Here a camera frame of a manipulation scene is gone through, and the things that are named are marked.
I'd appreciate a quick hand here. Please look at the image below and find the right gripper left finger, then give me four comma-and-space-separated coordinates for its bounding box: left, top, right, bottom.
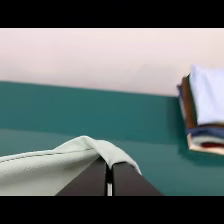
55, 156, 108, 197

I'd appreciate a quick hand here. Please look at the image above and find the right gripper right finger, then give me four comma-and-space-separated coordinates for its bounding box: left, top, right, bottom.
111, 161, 164, 197

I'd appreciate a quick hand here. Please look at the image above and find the pale green garment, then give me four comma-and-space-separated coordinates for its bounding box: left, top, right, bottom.
0, 135, 143, 197

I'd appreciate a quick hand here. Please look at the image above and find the cream garment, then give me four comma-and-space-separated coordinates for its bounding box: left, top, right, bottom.
186, 132, 224, 156

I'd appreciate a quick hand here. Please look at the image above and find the red garment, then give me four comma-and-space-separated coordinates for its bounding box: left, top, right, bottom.
200, 141, 224, 149

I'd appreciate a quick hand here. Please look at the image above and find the dark blue garment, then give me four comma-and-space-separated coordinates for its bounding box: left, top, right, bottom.
176, 83, 224, 138

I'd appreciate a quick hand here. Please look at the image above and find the light blue garment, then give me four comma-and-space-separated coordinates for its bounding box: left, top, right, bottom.
188, 64, 224, 127

